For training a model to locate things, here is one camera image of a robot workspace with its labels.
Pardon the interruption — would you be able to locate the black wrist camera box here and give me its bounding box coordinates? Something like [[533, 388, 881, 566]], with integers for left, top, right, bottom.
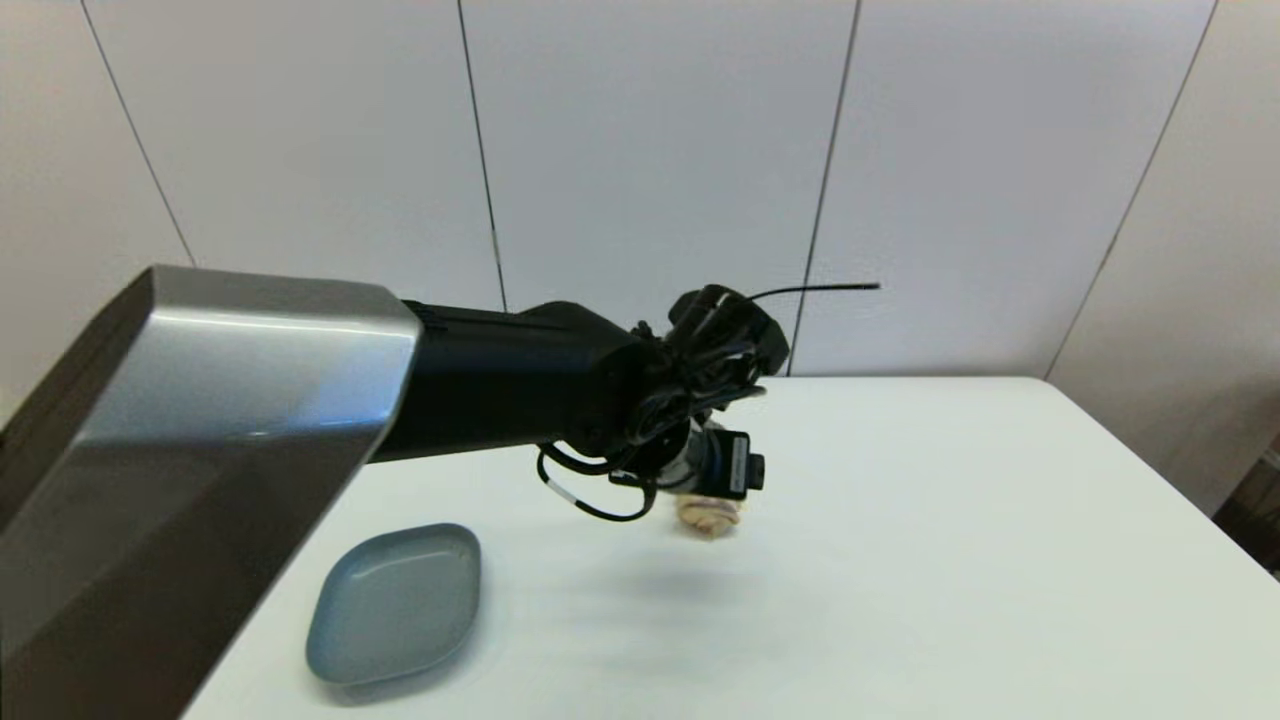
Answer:
[[700, 428, 767, 502]]

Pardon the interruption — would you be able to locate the blue-grey shallow plate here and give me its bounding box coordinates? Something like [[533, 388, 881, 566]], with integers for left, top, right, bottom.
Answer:
[[305, 522, 483, 688]]

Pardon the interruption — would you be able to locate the looped black arm cable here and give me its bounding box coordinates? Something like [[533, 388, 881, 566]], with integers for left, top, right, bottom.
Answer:
[[536, 440, 663, 524]]

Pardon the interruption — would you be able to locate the long twisted marbled bread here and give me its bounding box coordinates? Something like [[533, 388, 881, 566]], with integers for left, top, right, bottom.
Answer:
[[677, 494, 747, 542]]

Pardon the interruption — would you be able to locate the thin straight black cable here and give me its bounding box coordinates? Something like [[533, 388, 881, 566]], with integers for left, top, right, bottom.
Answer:
[[745, 283, 882, 304]]

